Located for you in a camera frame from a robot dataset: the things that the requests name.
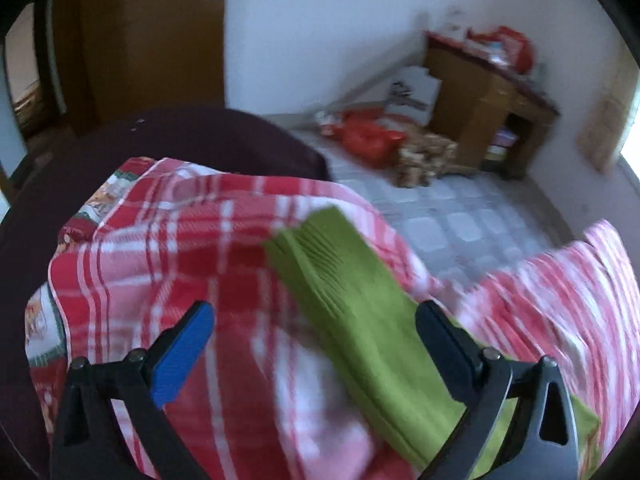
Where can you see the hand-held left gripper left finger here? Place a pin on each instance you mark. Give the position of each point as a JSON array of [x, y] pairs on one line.
[[182, 355]]

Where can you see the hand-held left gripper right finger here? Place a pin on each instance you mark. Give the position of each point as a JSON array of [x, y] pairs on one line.
[[440, 347]]

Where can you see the green knit sweater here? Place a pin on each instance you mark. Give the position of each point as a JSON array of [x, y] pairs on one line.
[[350, 320]]

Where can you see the red plaid bed sheet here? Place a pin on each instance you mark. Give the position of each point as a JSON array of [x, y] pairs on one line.
[[200, 240]]

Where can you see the cartoon print bed cover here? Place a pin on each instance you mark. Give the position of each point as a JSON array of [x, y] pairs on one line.
[[95, 205]]

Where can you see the brown patterned bundle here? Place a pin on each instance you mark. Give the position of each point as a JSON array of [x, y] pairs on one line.
[[425, 160]]

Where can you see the red plastic bag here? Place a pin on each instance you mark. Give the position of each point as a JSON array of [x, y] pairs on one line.
[[365, 135]]

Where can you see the brown wooden desk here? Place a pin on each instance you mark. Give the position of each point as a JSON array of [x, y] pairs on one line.
[[460, 90]]

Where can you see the white printed paper bag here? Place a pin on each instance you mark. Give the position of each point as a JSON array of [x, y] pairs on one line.
[[415, 85]]

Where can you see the beige curtain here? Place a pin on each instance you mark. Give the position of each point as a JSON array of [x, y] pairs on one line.
[[605, 125]]

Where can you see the red gift bag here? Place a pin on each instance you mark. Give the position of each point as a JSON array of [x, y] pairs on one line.
[[510, 45]]

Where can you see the brown wooden door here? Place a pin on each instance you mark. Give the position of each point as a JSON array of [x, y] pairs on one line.
[[150, 35]]

